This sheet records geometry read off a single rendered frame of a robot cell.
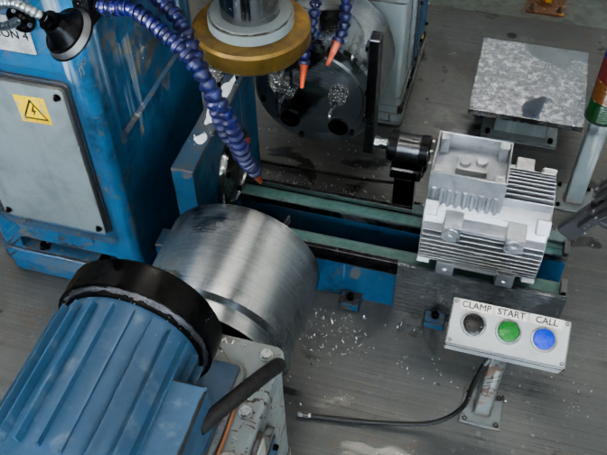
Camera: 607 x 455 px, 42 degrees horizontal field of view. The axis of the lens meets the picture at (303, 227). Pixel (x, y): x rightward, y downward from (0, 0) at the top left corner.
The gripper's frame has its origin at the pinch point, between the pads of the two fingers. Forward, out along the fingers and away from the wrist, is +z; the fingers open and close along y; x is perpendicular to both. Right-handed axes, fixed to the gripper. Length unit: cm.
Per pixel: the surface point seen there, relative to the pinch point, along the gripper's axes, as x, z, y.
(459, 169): -18.1, 8.0, -4.7
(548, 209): -3.6, 3.3, -2.4
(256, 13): -58, 2, -2
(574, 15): 67, 89, -234
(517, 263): -2.2, 11.6, 3.1
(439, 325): -1.2, 33.9, 4.4
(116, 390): -53, 2, 57
